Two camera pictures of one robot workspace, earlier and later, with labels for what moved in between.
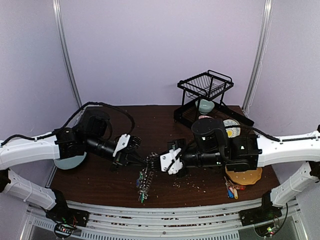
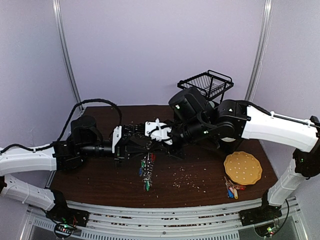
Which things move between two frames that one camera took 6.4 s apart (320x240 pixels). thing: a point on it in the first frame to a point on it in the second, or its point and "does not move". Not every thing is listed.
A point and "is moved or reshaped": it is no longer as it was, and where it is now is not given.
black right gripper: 182,160 to 172,137
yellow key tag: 235,193 does not move
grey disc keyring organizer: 144,180 is moved or reshaped
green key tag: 142,197 to 147,185
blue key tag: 230,194 does not move
